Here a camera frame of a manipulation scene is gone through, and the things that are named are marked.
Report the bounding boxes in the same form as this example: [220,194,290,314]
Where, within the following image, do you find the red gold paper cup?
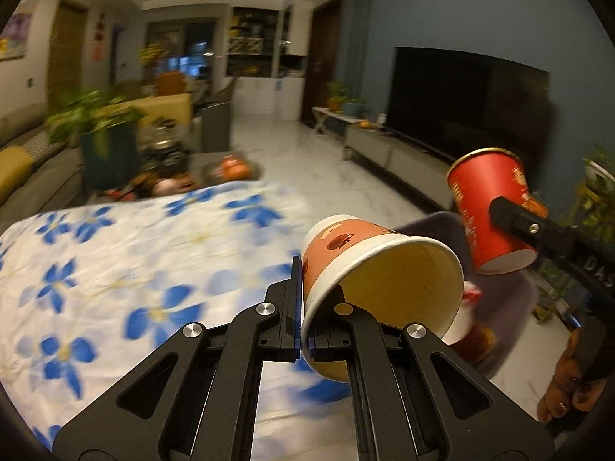
[446,148,548,276]

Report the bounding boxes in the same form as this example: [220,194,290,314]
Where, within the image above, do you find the orange white paper cup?
[300,214,464,382]

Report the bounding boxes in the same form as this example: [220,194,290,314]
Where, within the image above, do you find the red snack wrapper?
[462,281,483,306]

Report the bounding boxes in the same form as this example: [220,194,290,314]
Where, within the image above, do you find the red cup white rim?
[443,318,497,365]

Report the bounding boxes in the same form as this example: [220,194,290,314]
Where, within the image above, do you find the grey plastic trash bin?
[397,211,539,379]

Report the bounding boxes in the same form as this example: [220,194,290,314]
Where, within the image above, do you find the right human hand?
[537,328,608,425]

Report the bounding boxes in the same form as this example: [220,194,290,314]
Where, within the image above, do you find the grey tv console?
[344,126,454,210]

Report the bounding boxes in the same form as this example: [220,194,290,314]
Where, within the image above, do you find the floral blue white tablecloth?
[1,182,313,449]

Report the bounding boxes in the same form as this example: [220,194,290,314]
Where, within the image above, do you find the black flat television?
[386,47,554,183]

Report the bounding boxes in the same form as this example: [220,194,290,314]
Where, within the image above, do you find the plate of oranges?
[200,155,262,186]

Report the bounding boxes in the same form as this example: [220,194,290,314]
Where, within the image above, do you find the small potted plant orange pot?
[327,80,348,113]

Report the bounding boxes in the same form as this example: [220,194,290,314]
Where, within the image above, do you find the white folding side table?
[312,107,361,134]

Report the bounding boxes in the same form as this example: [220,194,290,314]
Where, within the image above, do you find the grey sectional sofa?
[1,103,88,231]

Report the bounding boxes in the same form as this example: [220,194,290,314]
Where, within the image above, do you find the glass teapot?
[142,118,185,163]

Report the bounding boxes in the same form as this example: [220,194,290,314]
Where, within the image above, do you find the grey armchair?
[193,76,238,153]

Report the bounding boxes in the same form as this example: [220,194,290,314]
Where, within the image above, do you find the dark entrance door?
[300,0,344,127]

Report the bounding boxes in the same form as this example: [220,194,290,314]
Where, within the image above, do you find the green potted plant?
[45,90,144,192]

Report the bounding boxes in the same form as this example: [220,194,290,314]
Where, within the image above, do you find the yellow cushion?
[0,146,32,204]

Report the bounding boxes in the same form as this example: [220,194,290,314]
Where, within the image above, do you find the display cabinet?
[225,0,313,121]

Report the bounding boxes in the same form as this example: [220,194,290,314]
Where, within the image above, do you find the wooden door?
[47,0,88,113]

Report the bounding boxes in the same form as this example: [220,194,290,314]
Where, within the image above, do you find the purple abstract painting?
[0,0,38,61]

